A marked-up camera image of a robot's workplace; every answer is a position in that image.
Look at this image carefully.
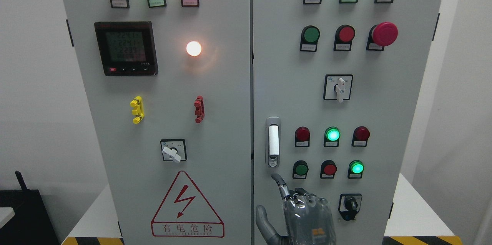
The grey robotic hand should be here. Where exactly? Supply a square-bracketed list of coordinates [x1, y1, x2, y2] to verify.
[255, 173, 337, 245]

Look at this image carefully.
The silver door handle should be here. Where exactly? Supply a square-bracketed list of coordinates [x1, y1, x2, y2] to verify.
[265, 117, 281, 168]

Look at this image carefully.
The grey right cabinet door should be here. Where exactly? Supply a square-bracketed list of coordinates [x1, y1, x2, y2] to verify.
[253, 0, 441, 245]

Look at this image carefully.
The grey cabinet door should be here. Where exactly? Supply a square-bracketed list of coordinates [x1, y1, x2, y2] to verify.
[63, 0, 251, 245]
[253, 0, 441, 245]

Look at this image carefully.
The grey left cabinet door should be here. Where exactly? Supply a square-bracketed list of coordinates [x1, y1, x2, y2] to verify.
[63, 0, 251, 245]

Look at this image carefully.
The red push button lower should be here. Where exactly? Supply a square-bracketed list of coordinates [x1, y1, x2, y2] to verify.
[320, 160, 337, 179]

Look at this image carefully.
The red push button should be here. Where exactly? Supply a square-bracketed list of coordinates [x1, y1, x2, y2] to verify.
[320, 160, 337, 179]
[333, 25, 356, 51]

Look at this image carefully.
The green lit push button lower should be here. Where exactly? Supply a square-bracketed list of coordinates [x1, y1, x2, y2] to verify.
[347, 160, 364, 179]

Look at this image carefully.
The red indicator light middle left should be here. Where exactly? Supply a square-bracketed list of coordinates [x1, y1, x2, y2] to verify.
[294, 126, 310, 147]

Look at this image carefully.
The green indicator light middle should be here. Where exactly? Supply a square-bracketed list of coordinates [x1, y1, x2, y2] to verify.
[323, 126, 340, 147]

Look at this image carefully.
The red indicator light middle right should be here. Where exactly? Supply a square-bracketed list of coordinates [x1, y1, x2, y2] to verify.
[352, 126, 370, 147]

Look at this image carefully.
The red electric hazard warning sticker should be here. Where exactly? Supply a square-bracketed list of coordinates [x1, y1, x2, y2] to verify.
[151, 171, 225, 238]

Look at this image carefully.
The red terminal connector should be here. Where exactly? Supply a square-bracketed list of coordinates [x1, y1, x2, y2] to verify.
[194, 96, 204, 124]

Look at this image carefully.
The green push button upper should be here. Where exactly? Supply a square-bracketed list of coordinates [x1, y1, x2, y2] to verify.
[300, 26, 320, 52]

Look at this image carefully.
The red push button upper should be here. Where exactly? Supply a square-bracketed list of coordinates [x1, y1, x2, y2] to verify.
[333, 25, 356, 51]

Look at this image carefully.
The red emergency stop button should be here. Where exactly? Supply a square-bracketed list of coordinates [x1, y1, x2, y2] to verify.
[366, 22, 398, 51]

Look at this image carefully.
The yellow terminal connector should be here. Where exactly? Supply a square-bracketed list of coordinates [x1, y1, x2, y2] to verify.
[130, 96, 145, 124]

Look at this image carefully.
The white lit indicator lamp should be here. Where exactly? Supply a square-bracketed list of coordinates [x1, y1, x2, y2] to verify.
[186, 41, 202, 57]

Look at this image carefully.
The black digital power meter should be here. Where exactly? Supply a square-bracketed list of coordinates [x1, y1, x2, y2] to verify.
[94, 21, 158, 76]

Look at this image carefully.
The black box with antenna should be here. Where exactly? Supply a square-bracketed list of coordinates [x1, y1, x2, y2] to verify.
[0, 171, 60, 245]

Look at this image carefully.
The black selector knob switch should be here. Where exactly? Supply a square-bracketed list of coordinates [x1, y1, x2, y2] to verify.
[338, 193, 362, 221]

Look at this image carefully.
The white rotary switch upper right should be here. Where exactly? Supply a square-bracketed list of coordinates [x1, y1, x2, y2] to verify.
[323, 74, 353, 102]

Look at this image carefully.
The white rotary switch left door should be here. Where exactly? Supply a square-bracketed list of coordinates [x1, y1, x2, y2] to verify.
[160, 139, 187, 163]

